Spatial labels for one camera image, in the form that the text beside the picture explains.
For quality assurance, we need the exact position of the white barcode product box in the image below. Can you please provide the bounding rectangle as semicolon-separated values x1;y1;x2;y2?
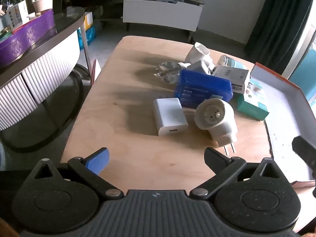
212;66;250;94

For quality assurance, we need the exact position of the white usb charger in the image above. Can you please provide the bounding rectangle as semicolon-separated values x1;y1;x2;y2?
153;98;189;136

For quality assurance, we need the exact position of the white yellow cardboard box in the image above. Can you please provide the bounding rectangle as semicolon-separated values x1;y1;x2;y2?
84;12;93;30

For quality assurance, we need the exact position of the dark green curtain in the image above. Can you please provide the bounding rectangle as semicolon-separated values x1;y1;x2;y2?
244;0;313;74

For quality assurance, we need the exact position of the white cube plug charger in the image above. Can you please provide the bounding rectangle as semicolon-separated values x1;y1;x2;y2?
186;60;211;75

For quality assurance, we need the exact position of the light blue toothpick jar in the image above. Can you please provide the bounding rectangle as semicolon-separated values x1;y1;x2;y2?
217;55;246;69

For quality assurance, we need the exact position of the white round plug nightlight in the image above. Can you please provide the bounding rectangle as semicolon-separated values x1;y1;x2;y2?
194;98;238;156

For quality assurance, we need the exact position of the white paper cup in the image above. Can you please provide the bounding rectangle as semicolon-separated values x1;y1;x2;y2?
33;0;53;13

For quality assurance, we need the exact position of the blue plastic case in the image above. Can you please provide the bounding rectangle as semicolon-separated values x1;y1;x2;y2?
174;70;233;109

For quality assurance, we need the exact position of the teal product box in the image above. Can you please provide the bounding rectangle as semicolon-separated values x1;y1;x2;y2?
232;79;269;121

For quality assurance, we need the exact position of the orange-edged cardboard box tray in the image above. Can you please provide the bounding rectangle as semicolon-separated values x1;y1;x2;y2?
250;63;315;188

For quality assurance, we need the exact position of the purple patterned tray box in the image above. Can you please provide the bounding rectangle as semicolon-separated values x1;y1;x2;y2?
1;9;55;67

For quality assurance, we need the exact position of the white tv cabinet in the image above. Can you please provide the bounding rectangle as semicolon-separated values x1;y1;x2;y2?
65;0;204;32

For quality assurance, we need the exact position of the blue plastic bag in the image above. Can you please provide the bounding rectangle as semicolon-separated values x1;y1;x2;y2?
77;25;96;50

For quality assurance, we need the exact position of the white round socket adapter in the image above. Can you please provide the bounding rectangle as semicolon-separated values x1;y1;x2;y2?
184;42;215;71

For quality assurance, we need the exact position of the round dark side table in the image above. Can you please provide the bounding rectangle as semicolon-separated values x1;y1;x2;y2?
1;7;90;153

